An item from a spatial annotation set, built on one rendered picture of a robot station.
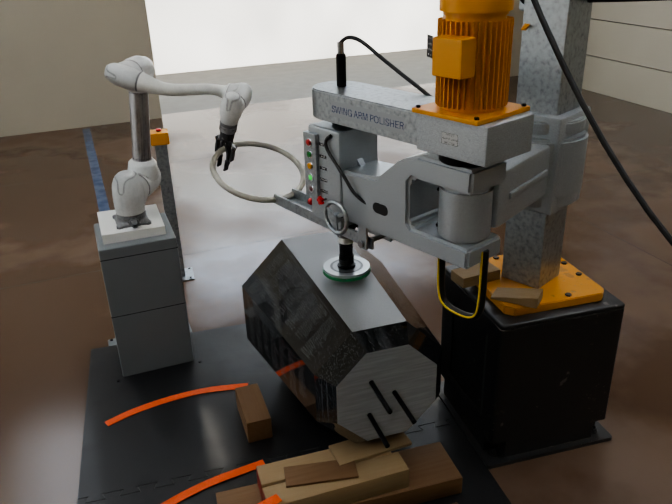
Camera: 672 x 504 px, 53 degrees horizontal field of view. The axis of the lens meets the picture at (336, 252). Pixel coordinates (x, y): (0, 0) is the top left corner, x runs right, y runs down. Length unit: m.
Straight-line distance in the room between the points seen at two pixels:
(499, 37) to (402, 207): 0.72
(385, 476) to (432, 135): 1.42
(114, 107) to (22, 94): 1.11
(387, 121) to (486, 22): 0.53
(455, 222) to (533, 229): 0.69
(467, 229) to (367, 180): 0.48
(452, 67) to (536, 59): 0.74
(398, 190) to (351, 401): 0.87
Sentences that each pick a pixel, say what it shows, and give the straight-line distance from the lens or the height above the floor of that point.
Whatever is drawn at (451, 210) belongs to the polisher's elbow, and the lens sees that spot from 2.40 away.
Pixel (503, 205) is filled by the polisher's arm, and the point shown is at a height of 1.32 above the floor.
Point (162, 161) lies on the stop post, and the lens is 4.72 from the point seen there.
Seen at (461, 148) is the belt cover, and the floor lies 1.59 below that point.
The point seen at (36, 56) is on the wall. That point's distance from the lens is 9.53.
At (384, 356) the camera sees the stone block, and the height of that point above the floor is 0.72.
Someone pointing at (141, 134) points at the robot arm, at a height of 1.30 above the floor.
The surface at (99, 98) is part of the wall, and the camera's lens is 9.63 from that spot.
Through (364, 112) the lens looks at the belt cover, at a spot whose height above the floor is 1.63.
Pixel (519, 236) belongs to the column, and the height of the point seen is 1.01.
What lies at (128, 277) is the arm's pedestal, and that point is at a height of 0.62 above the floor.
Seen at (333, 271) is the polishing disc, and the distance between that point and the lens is 3.05.
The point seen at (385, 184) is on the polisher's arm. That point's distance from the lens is 2.59.
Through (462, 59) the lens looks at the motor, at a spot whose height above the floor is 1.88.
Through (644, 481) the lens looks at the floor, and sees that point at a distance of 3.45.
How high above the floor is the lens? 2.24
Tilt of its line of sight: 25 degrees down
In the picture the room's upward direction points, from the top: 2 degrees counter-clockwise
